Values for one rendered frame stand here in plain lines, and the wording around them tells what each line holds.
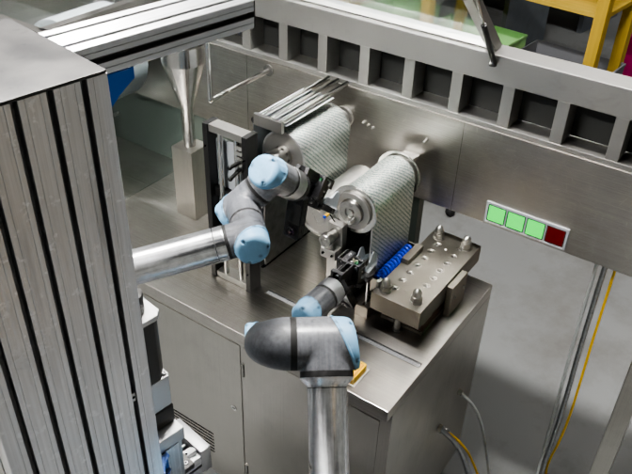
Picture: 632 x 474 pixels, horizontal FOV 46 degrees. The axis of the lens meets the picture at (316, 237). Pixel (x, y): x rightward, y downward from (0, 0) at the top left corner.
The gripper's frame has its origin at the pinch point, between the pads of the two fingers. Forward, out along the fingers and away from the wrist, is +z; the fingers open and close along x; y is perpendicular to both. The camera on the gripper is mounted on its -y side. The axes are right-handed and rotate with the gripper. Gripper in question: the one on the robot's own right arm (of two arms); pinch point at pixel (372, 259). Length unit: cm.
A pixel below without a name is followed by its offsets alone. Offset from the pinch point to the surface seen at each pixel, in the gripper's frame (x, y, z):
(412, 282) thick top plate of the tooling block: -11.5, -6.2, 4.4
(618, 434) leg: -75, -68, 46
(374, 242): -0.2, 6.1, -0.1
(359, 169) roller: 17.9, 14.3, 19.6
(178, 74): 75, 36, 3
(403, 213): -0.3, 7.3, 16.5
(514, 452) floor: -43, -109, 53
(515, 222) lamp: -30.1, 9.3, 29.4
